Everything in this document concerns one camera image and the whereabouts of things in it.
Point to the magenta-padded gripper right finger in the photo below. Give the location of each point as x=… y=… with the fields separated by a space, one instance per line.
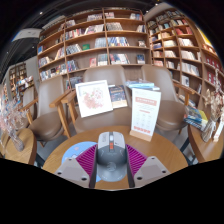
x=138 y=161

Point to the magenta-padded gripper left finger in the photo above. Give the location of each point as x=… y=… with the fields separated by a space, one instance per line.
x=85 y=160

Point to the grey computer mouse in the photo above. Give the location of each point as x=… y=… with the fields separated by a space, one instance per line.
x=111 y=156

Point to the white sign on wooden base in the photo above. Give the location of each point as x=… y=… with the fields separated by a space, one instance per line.
x=145 y=113

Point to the brown padded wooden armchair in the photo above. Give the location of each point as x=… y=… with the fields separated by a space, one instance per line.
x=46 y=113
x=103 y=74
x=168 y=113

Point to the round wooden side table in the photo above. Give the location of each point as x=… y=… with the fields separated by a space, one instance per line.
x=206 y=148
x=25 y=146

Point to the white framed flower picture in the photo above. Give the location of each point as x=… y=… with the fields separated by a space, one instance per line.
x=93 y=98

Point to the dark book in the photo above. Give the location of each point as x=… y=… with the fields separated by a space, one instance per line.
x=117 y=96

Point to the stack of books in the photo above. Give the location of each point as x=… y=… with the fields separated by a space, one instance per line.
x=196 y=118

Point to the blue book stack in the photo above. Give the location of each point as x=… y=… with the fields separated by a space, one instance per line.
x=141 y=84

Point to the glass vase with pink flowers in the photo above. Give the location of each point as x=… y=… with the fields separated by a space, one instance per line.
x=13 y=120

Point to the distant wooden bookshelf unit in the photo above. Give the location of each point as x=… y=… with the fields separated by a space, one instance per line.
x=20 y=78

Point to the flat wooden bookshelf unit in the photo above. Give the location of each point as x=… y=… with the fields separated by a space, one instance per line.
x=96 y=40

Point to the curved wooden bookshelf unit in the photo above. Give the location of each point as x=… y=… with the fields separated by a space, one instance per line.
x=186 y=50

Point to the white ceiling duct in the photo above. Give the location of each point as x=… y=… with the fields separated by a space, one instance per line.
x=27 y=34

